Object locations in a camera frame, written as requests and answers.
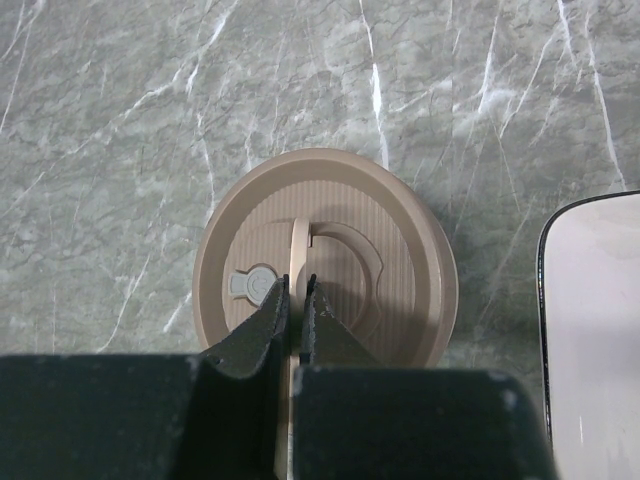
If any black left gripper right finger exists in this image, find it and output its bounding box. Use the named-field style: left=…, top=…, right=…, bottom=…
left=292, top=279, right=557, bottom=479

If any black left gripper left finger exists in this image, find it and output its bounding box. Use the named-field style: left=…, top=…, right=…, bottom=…
left=1, top=279, right=289, bottom=479

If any brown round lunch box lid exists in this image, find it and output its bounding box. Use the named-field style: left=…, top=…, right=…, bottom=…
left=192, top=149, right=458, bottom=479

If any white rectangular plate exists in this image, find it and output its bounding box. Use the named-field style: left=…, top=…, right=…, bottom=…
left=537, top=191, right=639, bottom=479

